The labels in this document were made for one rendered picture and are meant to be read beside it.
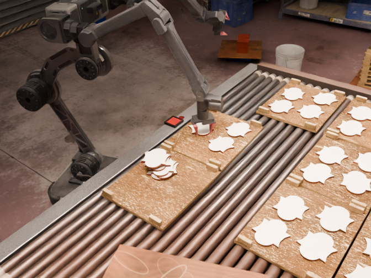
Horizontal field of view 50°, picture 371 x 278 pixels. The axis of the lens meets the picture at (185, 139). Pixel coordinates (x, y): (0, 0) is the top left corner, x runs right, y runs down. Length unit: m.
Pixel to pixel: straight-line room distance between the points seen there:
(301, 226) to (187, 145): 0.69
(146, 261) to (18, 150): 2.68
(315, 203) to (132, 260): 0.78
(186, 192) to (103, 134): 2.18
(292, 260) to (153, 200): 0.60
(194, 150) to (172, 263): 0.74
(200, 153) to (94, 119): 2.26
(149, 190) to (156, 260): 0.46
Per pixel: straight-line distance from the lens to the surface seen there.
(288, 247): 1.56
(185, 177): 1.80
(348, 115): 2.31
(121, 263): 1.39
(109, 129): 3.87
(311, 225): 1.64
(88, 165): 2.84
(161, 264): 1.37
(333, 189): 1.81
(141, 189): 1.77
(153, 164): 1.79
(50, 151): 3.76
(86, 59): 2.35
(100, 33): 1.95
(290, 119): 2.20
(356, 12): 6.04
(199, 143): 2.00
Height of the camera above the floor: 2.13
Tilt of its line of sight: 36 degrees down
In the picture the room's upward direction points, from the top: 3 degrees counter-clockwise
